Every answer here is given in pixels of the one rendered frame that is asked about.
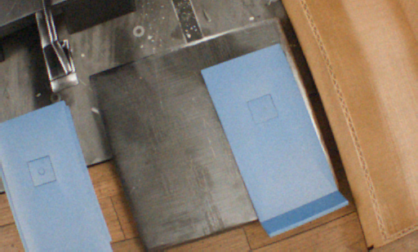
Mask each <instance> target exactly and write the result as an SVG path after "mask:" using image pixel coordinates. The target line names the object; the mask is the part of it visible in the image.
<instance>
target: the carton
mask: <svg viewBox="0 0 418 252"><path fill-rule="evenodd" d="M281 2H282V5H283V7H284V10H285V12H286V13H287V16H288V19H289V20H290V22H291V26H292V28H293V30H294V32H295V34H296V38H297V41H298V43H299V45H300V49H301V51H302V52H303V55H304V58H305V60H306V63H307V65H308V68H309V72H310V73H311V76H312V79H313V81H314V85H315V87H316V90H317V92H318V94H319V97H320V101H321V103H322V106H323V109H324V112H325V115H326V117H327V120H328V124H329V127H330V128H331V133H332V135H333V138H334V140H335V144H336V147H337V151H338V153H339V154H340V159H341V162H342V166H343V167H344V172H345V174H346V179H347V180H348V185H349V189H350V191H351V194H352V196H353V197H352V198H353V200H354V204H355V209H356V210H357V214H358V218H359V222H360V225H361V227H362V233H363V235H364V236H363V237H364V238H365V242H366V245H367V251H368V252H370V251H372V250H374V249H376V248H379V247H381V246H383V245H386V244H388V243H390V242H391V241H395V240H397V239H398V238H399V237H403V236H405V235H407V234H408V233H410V232H413V231H415V230H418V0H281Z"/></svg>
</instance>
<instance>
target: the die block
mask: <svg viewBox="0 0 418 252"><path fill-rule="evenodd" d="M134 11H136V0H76V1H73V2H70V3H67V4H64V5H63V6H61V7H57V8H55V9H53V10H52V12H53V14H54V15H58V14H60V13H62V12H63V14H64V18H65V21H66V24H67V26H68V30H69V32H70V34H74V33H77V32H80V31H83V30H84V29H89V28H90V27H93V26H95V25H98V24H102V23H104V22H107V21H109V20H112V19H116V18H118V17H120V16H123V15H127V14H129V13H132V12H134ZM35 23H37V17H36V16H35V17H33V18H30V19H28V20H25V21H22V22H20V23H18V24H15V25H13V26H11V27H9V28H7V29H4V30H2V31H0V63H1V62H3V61H5V58H4V53H3V48H2V39H1V38H2V37H4V36H6V35H8V34H10V33H14V32H15V31H18V30H20V29H23V28H25V27H27V26H30V25H31V24H35Z"/></svg>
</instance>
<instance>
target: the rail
mask: <svg viewBox="0 0 418 252"><path fill-rule="evenodd" d="M42 1H43V6H44V10H45V15H46V19H47V25H48V29H49V34H50V39H51V43H53V42H54V41H57V40H58V41H59V42H60V40H59V37H58V36H57V35H58V33H57V29H56V22H55V21H54V20H55V18H54V16H53V15H54V14H53V12H52V10H51V4H50V1H49V0H42ZM52 14H53V15H52ZM54 22H55V23H54Z"/></svg>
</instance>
